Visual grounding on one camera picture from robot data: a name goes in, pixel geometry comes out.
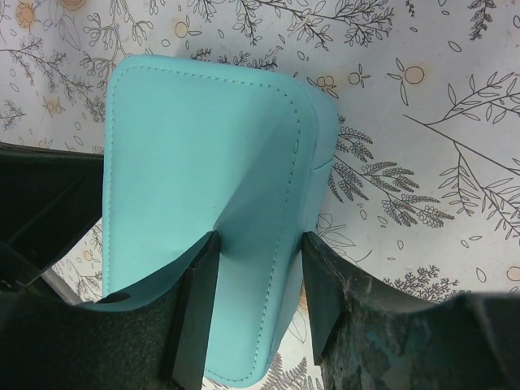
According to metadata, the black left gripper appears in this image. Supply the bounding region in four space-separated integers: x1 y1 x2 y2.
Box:
1 143 103 291

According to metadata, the floral table mat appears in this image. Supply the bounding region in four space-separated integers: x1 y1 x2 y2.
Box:
1 1 519 389

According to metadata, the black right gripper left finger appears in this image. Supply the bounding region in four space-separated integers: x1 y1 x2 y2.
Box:
1 232 220 389

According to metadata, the teal jewelry box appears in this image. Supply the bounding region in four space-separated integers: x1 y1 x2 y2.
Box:
102 54 339 388

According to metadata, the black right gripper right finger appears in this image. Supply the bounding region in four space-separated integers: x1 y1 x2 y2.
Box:
302 232 519 389

